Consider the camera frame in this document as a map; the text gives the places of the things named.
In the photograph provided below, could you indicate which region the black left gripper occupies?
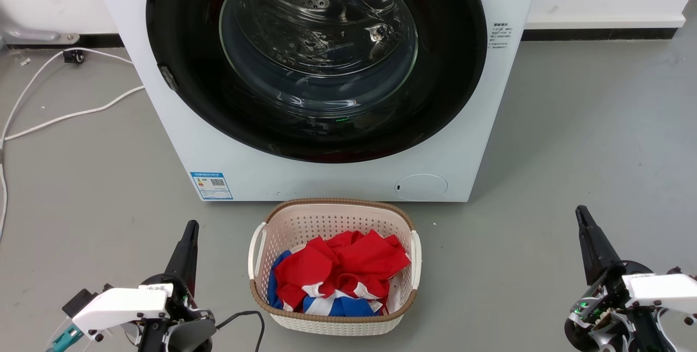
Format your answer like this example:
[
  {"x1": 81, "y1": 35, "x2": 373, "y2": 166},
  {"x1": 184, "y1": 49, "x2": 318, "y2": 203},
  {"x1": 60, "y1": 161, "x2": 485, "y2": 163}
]
[{"x1": 139, "y1": 220, "x2": 216, "y2": 352}]

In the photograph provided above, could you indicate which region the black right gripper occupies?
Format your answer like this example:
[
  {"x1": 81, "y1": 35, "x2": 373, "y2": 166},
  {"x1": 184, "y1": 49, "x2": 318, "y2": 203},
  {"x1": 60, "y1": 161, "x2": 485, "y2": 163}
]
[{"x1": 565, "y1": 205, "x2": 670, "y2": 352}]

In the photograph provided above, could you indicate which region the round black glass washer door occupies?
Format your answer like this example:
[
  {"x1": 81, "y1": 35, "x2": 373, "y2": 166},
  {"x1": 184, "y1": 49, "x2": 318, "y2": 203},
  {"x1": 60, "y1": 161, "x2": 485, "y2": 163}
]
[{"x1": 146, "y1": 0, "x2": 488, "y2": 163}]

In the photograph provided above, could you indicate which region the white front-load washing machine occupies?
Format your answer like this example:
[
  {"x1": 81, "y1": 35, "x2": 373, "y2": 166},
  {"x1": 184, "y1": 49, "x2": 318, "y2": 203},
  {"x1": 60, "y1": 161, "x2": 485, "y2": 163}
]
[{"x1": 87, "y1": 0, "x2": 544, "y2": 203}]

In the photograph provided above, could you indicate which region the blue energy label sticker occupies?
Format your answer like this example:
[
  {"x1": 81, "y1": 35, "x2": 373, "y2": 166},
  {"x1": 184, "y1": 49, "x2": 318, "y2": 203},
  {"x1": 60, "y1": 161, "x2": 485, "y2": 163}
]
[{"x1": 189, "y1": 171, "x2": 234, "y2": 201}]

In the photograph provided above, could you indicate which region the cream plastic laundry basket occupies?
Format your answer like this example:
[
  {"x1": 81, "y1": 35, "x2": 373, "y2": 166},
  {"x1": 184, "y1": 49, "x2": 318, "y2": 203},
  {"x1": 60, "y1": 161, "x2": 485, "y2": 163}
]
[{"x1": 248, "y1": 198, "x2": 423, "y2": 336}]

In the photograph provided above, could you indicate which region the red garment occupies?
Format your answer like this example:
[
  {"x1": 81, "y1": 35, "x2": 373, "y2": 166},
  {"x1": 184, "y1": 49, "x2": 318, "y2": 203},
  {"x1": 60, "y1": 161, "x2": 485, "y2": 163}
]
[{"x1": 273, "y1": 229, "x2": 412, "y2": 310}]

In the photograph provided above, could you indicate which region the round white filter cover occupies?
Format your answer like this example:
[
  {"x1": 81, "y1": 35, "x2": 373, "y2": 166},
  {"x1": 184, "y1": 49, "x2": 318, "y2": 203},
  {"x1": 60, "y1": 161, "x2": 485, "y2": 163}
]
[{"x1": 394, "y1": 173, "x2": 449, "y2": 201}]

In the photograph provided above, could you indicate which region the small printed text label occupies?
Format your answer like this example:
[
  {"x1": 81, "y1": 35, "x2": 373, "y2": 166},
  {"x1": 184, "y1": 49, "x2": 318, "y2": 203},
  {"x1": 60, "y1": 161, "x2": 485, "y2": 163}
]
[{"x1": 490, "y1": 21, "x2": 514, "y2": 50}]

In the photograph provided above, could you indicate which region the stainless steel washer drum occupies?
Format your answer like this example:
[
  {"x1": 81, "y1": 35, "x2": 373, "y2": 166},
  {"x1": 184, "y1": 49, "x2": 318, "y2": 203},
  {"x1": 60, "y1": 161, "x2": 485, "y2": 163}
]
[{"x1": 221, "y1": 0, "x2": 419, "y2": 78}]

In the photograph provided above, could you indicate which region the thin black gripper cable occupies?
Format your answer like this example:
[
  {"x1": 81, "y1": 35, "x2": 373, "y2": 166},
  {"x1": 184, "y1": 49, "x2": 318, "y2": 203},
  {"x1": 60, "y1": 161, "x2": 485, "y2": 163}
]
[{"x1": 215, "y1": 311, "x2": 266, "y2": 352}]

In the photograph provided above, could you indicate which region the teal cable connector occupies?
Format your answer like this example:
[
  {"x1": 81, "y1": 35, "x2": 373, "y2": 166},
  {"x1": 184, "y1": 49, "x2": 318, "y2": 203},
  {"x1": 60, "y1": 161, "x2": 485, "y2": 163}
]
[{"x1": 46, "y1": 326, "x2": 85, "y2": 352}]

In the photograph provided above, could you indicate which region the long white floor cable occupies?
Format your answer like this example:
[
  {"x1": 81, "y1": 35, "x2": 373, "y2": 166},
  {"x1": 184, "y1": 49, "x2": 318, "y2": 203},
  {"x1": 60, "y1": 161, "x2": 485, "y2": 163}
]
[{"x1": 0, "y1": 47, "x2": 134, "y2": 241}]

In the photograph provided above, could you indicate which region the grey wall pipe bracket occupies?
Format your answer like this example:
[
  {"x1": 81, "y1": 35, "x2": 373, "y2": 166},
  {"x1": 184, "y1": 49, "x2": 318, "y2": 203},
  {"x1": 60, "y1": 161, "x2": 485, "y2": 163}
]
[{"x1": 0, "y1": 25, "x2": 81, "y2": 46}]

